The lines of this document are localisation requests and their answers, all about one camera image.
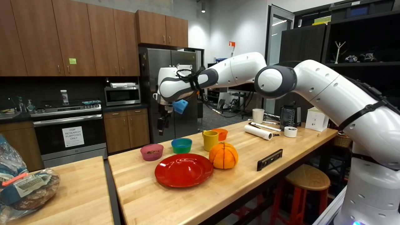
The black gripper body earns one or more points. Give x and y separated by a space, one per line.
163 120

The pink plastic bowl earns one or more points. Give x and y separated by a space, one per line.
151 151

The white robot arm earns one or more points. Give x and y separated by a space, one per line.
373 191

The blue teal bowl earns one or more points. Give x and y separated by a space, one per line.
181 145

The white cup with dark contents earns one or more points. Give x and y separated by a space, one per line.
290 131

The stainless steel refrigerator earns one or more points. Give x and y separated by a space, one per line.
161 80

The wooden lower cabinet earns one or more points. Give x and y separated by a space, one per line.
126 129

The microwave oven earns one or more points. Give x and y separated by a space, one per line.
115 96

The yellow green mug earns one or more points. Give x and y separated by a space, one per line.
210 139

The orange plastic cup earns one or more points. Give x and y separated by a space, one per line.
221 133

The red plate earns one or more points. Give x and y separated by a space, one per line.
184 170

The orange toy pumpkin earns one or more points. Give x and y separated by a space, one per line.
224 156

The paper towel roll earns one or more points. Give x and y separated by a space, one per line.
258 131

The black oven range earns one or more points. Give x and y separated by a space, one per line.
69 134

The black spirit level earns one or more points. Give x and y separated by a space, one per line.
269 159

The dark translucent pitcher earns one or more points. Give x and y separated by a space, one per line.
288 116

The wooden upper cabinets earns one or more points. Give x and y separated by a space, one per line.
64 38

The white cardboard box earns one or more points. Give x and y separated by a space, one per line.
316 120

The round wooden stool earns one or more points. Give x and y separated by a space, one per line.
304 179

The plastic bag of items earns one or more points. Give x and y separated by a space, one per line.
23 193

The black shelving unit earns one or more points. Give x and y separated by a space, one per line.
359 39

